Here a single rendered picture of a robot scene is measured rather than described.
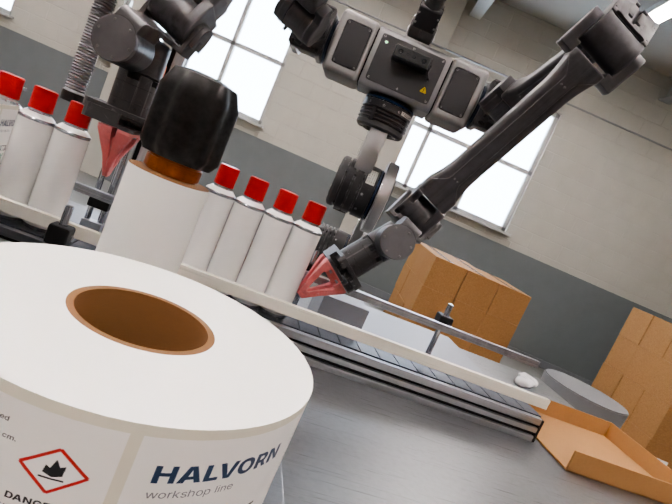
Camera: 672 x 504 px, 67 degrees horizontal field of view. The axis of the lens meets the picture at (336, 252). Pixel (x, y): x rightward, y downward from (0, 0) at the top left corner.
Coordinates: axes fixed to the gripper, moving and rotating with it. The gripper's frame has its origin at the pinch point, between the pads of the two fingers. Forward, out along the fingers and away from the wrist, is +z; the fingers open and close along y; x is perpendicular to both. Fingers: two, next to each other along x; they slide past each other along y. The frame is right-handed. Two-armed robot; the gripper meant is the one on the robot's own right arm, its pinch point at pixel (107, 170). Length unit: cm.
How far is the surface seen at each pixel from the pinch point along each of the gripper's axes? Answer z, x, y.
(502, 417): 17, 1, 77
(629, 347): 23, 256, 333
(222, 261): 7.7, 3.5, 20.2
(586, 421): 18, 20, 111
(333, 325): 11.1, 1.9, 41.2
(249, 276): 8.5, 3.2, 25.1
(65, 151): 0.1, 3.3, -7.2
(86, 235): 10.7, 1.5, -0.1
